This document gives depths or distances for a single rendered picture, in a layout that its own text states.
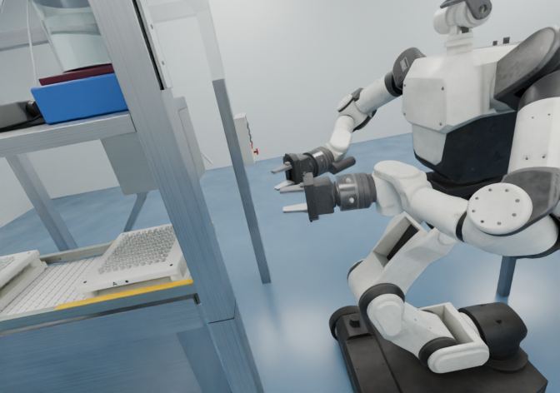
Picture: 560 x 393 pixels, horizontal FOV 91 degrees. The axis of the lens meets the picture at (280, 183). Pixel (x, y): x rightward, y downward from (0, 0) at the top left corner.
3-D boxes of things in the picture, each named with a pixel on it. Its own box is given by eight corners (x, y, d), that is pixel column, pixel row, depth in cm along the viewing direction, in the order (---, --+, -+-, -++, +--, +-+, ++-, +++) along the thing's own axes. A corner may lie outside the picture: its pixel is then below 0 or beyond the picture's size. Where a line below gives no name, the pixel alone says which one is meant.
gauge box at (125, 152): (206, 169, 88) (187, 106, 81) (199, 181, 79) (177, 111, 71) (137, 181, 88) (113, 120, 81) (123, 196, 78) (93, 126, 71)
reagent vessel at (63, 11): (146, 65, 70) (117, -23, 63) (119, 63, 56) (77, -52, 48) (86, 76, 70) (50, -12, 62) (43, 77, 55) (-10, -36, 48)
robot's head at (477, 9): (472, 17, 64) (457, -12, 62) (503, 9, 56) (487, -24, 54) (450, 37, 66) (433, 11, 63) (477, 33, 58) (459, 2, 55)
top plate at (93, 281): (77, 294, 66) (74, 288, 66) (122, 238, 89) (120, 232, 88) (178, 275, 67) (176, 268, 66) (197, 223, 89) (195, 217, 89)
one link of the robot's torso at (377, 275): (365, 292, 102) (460, 198, 90) (386, 335, 86) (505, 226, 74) (335, 275, 98) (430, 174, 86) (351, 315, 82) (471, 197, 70)
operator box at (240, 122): (255, 155, 167) (245, 111, 157) (255, 164, 151) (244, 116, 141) (245, 157, 167) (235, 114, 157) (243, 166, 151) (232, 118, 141)
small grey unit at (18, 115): (57, 121, 71) (45, 97, 69) (37, 125, 64) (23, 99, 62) (17, 127, 71) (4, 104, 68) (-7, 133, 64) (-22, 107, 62)
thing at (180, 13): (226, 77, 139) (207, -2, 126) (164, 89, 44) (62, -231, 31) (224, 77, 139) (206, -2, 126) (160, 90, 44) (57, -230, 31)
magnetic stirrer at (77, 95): (171, 98, 77) (160, 64, 73) (142, 107, 57) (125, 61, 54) (99, 111, 76) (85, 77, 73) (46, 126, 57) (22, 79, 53)
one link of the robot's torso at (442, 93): (477, 146, 93) (490, 27, 79) (590, 183, 62) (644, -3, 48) (391, 161, 93) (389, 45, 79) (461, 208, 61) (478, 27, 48)
